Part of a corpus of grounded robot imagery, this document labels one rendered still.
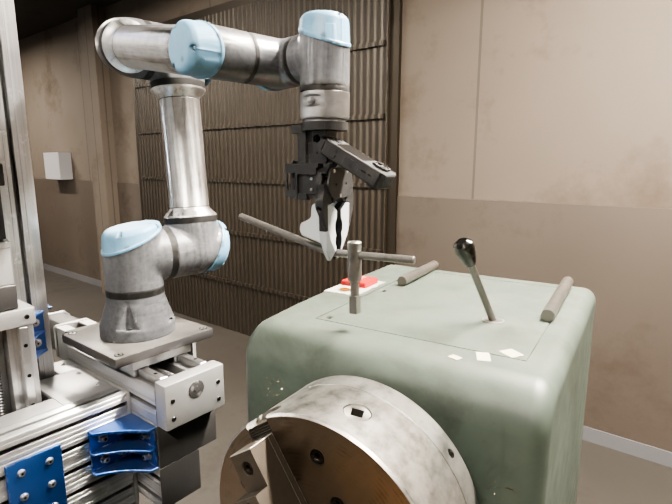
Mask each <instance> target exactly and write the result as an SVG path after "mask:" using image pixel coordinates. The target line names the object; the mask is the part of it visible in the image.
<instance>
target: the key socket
mask: <svg viewBox="0 0 672 504"><path fill-rule="evenodd" d="M343 413H344V414H345V415H346V416H347V417H349V418H351V419H353V420H356V421H367V420H369V419H370V418H371V413H370V412H369V411H368V410H367V409H366V408H365V407H363V406H360V405H348V406H346V407H345V408H344V409H343Z"/></svg>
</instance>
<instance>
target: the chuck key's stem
mask: <svg viewBox="0 0 672 504"><path fill-rule="evenodd" d="M360 251H362V242H361V241H357V240H352V241H348V242H347V258H348V281H349V282H350V296H349V313H350V314H359V313H360V312H361V295H359V282H360V281H361V280H362V259H359V258H358V253H359V252H360Z"/></svg>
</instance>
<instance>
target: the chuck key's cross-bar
mask: <svg viewBox="0 0 672 504"><path fill-rule="evenodd" d="M239 219H240V220H242V221H245V222H247V223H250V224H252V225H255V226H257V227H259V228H262V229H264V230H267V231H269V232H272V233H274V234H277V235H279V236H281V237H284V238H286V239H289V240H291V241H294V242H296V243H299V244H301V245H303V246H306V247H308V248H311V249H313V250H316V251H318V252H321V253H323V254H324V252H323V249H322V245H320V244H318V243H315V242H313V241H310V240H308V239H305V238H303V237H300V236H298V235H295V234H293V233H290V232H288V231H285V230H283V229H280V228H278V227H275V226H273V225H270V224H268V223H265V222H263V221H260V220H258V219H255V218H253V217H250V216H248V215H245V214H243V213H241V214H239ZM334 257H344V258H347V250H340V249H337V250H336V252H335V254H334ZM358 258H359V259H364V260H374V261H384V262H394V263H404V264H415V262H416V258H415V256H407V255H396V254H384V253H373V252H362V251H360V252H359V253H358Z"/></svg>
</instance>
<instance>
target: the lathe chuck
mask: <svg viewBox="0 0 672 504"><path fill-rule="evenodd" d="M348 405H360V406H363V407H365V408H366V409H367V410H368V411H369V412H370V413H371V418H370V419H369V420H367V421H356V420H353V419H351V418H349V417H347V416H346V415H345V414H344V413H343V409H344V408H345V407H346V406H348ZM263 419H267V421H268V423H269V425H270V427H271V430H272V432H273V434H274V436H275V438H276V440H277V442H278V444H279V446H280V448H281V450H282V452H283V454H284V456H285V458H286V460H287V462H288V464H289V466H290V468H291V470H292V472H293V474H294V476H295V478H296V480H297V482H298V484H299V486H300V488H301V490H302V492H303V494H304V496H305V498H306V500H307V502H308V504H466V503H465V500H464V497H463V495H462V492H461V490H460V487H459V485H458V483H457V481H456V479H455V477H454V475H453V473H452V471H451V469H450V467H449V466H448V464H447V463H446V461H445V459H444V458H443V456H442V455H441V454H440V452H439V451H438V449H437V448H436V447H435V446H434V444H433V443H432V442H431V441H430V439H429V438H428V437H427V436H426V435H425V434H424V433H423V432H422V431H421V430H420V429H419V428H418V427H417V426H416V425H415V424H414V423H413V422H412V421H411V420H410V419H408V418H407V417H406V416H405V415H404V414H402V413H401V412H400V411H398V410H397V409H395V408H394V407H393V406H391V405H389V404H388V403H386V402H384V401H383V400H381V399H379V398H377V397H375V396H373V395H371V394H368V393H366V392H363V391H361V390H358V389H354V388H350V387H346V386H340V385H318V386H312V387H308V388H305V389H302V390H300V391H298V392H296V393H294V394H292V395H291V396H289V397H288V398H286V399H285V400H283V401H282V402H280V403H279V404H277V405H276V406H274V407H272V408H271V409H269V410H268V411H266V412H265V413H263V414H262V415H260V416H259V417H258V418H256V419H255V420H253V421H251V422H250V423H248V424H247V425H245V426H244V427H243V428H242V429H241V430H240V431H239V432H238V433H237V434H236V435H235V437H234V438H233V440H232V441H231V443H230V445H229V446H228V449H227V451H226V453H225V456H224V460H223V463H222V468H221V475H220V504H235V503H236V501H238V500H239V499H240V498H241V497H242V496H243V495H244V494H247V492H246V490H245V488H244V486H243V484H242V482H241V479H240V477H239V475H238V473H237V471H236V469H235V467H234V465H233V463H232V461H231V458H230V456H232V455H233V454H234V453H236V452H237V451H239V450H240V449H242V448H243V447H244V446H246V445H247V444H249V443H250V442H252V441H253V440H254V438H252V437H253V436H251V433H250V431H249V430H248V429H250V428H251V427H253V426H254V425H255V424H257V423H258V422H260V421H262V420H263Z"/></svg>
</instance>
